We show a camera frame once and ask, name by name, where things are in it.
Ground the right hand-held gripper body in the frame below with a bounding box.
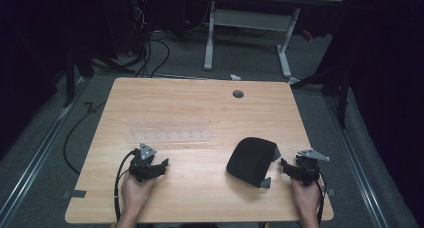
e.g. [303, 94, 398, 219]
[294, 148, 331, 188]

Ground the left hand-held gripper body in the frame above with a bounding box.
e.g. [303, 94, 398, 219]
[128, 142, 158, 184]

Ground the black padded cushion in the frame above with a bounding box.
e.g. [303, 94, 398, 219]
[225, 136, 282, 189]

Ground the person's right hand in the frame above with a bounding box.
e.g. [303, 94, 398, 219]
[290, 175, 326, 221]

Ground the person's left hand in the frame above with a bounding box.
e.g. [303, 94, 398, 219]
[120, 172, 158, 220]

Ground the clear plastic rack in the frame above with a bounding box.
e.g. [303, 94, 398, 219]
[127, 117, 212, 144]

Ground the black metal stand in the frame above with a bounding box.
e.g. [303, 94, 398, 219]
[62, 44, 96, 108]
[289, 64, 351, 129]

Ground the black computer tower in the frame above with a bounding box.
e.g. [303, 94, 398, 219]
[103, 0, 149, 56]

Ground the white-legged desk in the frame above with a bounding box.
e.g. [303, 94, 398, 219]
[186, 0, 344, 79]

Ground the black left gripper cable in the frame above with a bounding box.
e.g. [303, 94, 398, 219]
[113, 148, 138, 222]

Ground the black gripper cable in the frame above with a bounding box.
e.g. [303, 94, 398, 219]
[113, 148, 138, 222]
[304, 161, 328, 226]

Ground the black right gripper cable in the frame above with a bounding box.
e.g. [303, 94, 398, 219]
[304, 161, 328, 226]

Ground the metal floor rail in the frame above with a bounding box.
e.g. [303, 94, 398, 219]
[0, 76, 92, 226]
[324, 94, 391, 228]

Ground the black floor cable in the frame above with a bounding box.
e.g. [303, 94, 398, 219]
[62, 101, 107, 176]

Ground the bundle of black cables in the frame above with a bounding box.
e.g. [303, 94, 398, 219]
[89, 27, 171, 79]

